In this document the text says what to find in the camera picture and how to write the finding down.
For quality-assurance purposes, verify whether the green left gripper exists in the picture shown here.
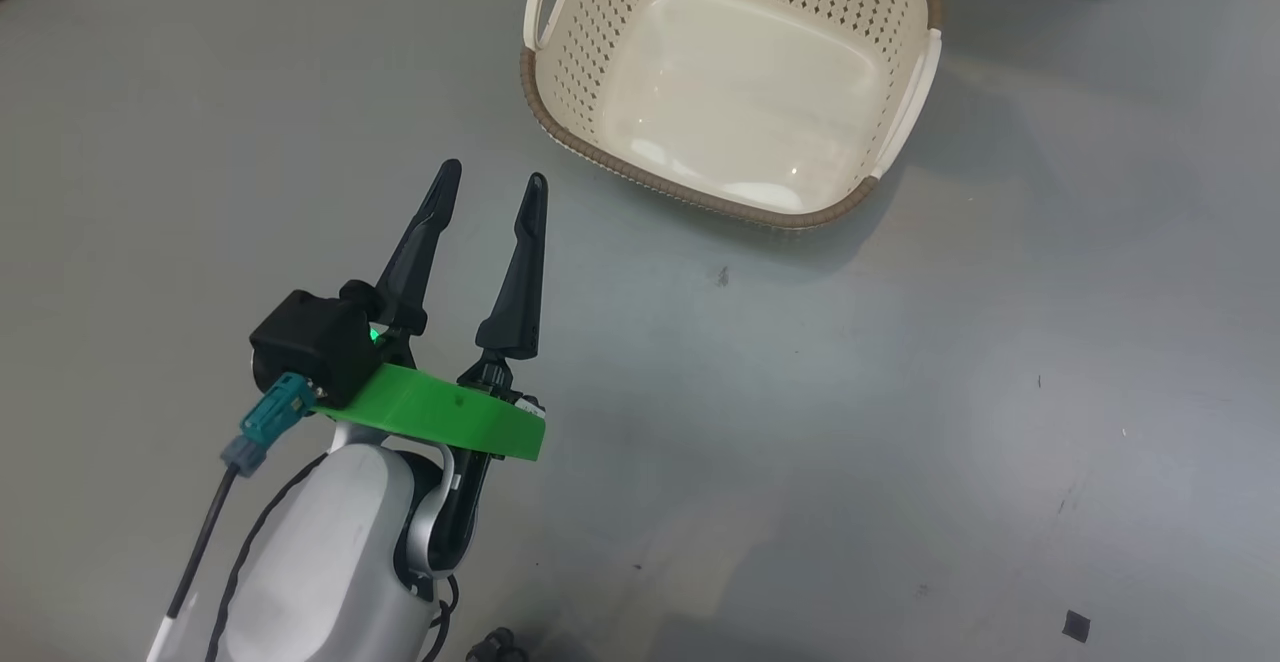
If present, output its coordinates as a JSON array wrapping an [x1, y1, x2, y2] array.
[[312, 158, 550, 463]]

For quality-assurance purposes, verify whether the left thin black braided cable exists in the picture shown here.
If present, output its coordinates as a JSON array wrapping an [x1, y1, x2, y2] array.
[[205, 452, 331, 662]]

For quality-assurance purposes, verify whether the left teal plug camera cable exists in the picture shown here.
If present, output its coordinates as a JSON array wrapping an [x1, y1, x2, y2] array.
[[145, 372, 319, 662]]

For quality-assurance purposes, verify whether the cream perforated laundry basket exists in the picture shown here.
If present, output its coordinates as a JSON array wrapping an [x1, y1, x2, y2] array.
[[519, 0, 943, 231]]

